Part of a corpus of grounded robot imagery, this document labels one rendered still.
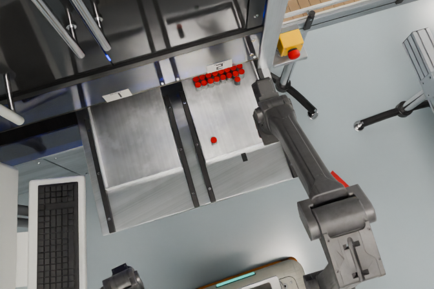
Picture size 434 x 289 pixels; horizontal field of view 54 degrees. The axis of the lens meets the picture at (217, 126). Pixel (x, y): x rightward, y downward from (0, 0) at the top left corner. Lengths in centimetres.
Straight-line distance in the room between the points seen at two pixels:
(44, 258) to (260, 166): 79
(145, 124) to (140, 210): 29
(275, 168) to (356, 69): 127
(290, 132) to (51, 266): 100
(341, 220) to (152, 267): 173
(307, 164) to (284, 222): 153
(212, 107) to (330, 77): 118
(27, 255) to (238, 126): 85
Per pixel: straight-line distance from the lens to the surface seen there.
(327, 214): 71
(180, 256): 232
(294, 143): 86
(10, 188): 163
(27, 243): 166
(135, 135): 151
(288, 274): 205
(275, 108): 98
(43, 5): 84
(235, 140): 147
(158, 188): 146
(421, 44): 213
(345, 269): 73
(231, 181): 144
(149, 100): 153
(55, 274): 159
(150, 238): 235
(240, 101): 150
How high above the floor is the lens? 231
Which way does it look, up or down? 75 degrees down
